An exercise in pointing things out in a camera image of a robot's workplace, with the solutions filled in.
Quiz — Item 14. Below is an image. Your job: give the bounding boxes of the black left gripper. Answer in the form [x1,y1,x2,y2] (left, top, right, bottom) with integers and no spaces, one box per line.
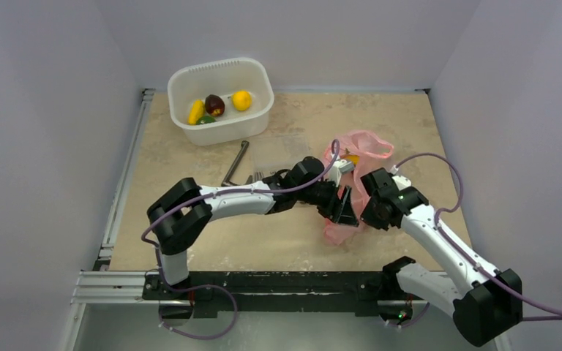
[296,177,357,226]

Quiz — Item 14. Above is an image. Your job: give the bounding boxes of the orange fake fruit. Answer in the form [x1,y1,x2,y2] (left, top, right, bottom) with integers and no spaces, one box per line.
[342,154,360,166]

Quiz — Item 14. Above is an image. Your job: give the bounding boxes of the pink plastic bag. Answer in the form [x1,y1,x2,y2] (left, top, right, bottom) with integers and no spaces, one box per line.
[323,129,394,245]

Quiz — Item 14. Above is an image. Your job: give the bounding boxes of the dark red fake apple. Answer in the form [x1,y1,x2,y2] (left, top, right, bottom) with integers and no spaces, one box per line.
[204,94,225,117]

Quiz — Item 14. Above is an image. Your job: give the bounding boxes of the green fake apple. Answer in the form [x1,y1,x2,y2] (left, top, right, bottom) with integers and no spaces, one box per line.
[195,115,217,125]

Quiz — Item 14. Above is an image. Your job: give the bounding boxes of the yellow fake banana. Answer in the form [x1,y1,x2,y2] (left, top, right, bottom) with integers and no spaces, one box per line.
[187,99,206,125]

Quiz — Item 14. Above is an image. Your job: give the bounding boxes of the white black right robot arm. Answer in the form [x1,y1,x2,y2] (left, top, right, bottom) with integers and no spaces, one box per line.
[361,168,523,347]

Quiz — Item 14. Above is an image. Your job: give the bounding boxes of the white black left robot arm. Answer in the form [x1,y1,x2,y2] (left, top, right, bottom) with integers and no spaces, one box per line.
[146,156,359,299]

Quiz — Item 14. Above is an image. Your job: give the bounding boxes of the yellow fake lemon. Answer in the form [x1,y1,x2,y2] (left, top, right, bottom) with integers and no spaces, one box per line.
[231,90,252,112]

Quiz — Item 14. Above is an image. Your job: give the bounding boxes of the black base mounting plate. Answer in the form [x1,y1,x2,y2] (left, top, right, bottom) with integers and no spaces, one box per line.
[142,271,413,322]

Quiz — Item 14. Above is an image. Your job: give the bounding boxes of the clear plastic screw organizer box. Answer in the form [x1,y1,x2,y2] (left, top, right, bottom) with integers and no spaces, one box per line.
[250,134,311,181]

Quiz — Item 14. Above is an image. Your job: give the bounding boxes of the white plastic basin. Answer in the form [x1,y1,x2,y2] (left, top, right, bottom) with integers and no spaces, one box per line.
[167,57,274,146]

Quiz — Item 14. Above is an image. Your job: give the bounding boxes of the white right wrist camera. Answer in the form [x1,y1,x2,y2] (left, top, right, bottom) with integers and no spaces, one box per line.
[390,169,412,191]

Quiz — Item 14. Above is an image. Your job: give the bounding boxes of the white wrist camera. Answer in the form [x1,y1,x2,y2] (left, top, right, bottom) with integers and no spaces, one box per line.
[329,159,355,186]
[390,169,412,191]

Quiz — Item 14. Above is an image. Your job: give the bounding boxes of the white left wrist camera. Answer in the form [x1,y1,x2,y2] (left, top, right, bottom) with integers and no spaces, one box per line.
[329,159,355,186]

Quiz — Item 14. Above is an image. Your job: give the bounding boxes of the dark metal T-handle tool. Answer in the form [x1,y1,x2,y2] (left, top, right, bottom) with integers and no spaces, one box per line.
[221,140,250,186]

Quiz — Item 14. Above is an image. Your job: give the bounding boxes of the aluminium extrusion frame rail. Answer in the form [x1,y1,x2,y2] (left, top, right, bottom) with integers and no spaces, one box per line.
[71,88,192,306]

